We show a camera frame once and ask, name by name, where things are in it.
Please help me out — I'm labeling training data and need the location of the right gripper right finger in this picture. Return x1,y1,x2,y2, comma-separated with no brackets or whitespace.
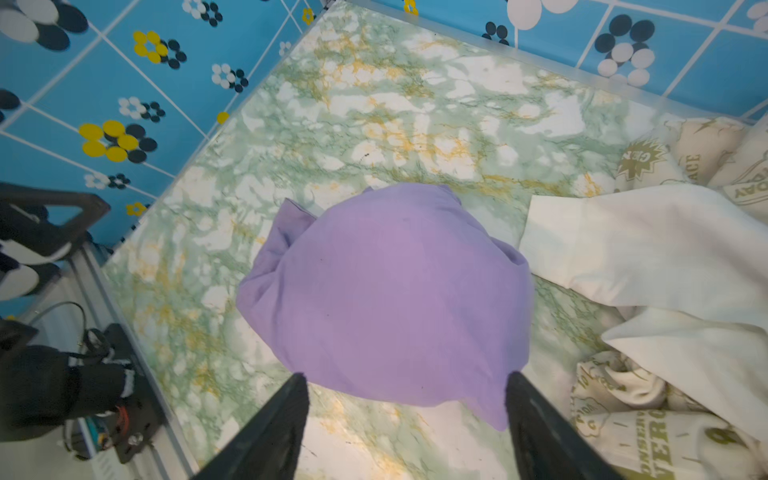
505,372,622,480

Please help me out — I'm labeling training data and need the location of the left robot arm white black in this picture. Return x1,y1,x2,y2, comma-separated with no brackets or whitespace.
1,183,137,442

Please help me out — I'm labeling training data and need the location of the cream green printed cloth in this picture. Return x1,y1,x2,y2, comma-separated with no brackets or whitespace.
571,119,767,479

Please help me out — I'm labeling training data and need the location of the purple cloth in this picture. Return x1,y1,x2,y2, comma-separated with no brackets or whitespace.
236,183,534,430

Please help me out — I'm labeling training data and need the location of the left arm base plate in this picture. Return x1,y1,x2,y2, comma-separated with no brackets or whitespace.
84,323,166,464

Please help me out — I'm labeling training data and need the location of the plain white cloth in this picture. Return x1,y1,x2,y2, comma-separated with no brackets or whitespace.
520,184,767,441

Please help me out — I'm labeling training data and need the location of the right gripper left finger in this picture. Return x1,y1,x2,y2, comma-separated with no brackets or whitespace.
195,373,310,480

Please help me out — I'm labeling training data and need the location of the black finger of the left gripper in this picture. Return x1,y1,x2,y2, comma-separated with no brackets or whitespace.
1,183,111,266

